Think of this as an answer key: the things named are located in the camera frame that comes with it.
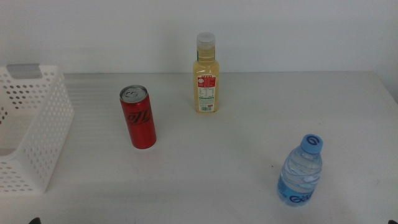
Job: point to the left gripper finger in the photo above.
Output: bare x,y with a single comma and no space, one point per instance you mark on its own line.
35,221

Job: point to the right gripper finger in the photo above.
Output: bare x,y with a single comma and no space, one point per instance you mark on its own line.
394,222

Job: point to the blue capped water bottle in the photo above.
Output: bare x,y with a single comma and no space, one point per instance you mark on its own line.
300,174

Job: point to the red cola can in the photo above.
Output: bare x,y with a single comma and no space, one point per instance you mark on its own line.
140,124

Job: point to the yellow juice bottle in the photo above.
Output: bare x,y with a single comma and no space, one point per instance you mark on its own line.
206,74

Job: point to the white perforated plastic basket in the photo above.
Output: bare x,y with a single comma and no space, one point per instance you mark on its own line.
49,69

